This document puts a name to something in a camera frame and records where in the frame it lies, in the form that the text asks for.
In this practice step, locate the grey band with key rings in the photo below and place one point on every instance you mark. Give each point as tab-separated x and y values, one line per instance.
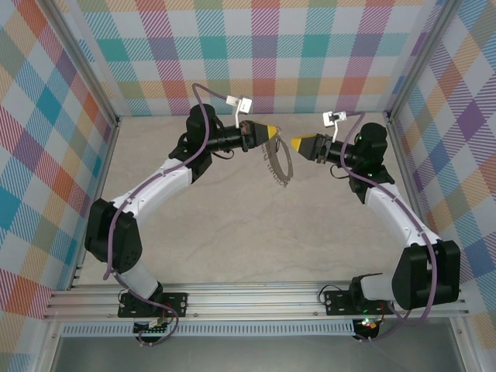
273	171

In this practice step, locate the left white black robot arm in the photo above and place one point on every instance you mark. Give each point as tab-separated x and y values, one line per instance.
155	186

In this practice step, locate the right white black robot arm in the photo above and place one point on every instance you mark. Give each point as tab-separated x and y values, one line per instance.
399	217

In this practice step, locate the small circuit board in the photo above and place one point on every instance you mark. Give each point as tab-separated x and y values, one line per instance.
368	324
153	328

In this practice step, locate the grey metal panel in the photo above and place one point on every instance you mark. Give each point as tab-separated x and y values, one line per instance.
252	356

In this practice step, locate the left white camera bracket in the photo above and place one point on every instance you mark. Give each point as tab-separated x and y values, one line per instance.
231	100

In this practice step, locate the thin aluminium floor rail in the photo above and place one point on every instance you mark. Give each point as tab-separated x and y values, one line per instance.
101	178
407	174

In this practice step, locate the aluminium corner post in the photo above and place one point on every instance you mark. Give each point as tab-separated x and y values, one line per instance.
423	54
90	66

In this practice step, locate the wide aluminium base rail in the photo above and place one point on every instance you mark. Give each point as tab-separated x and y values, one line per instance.
252	300

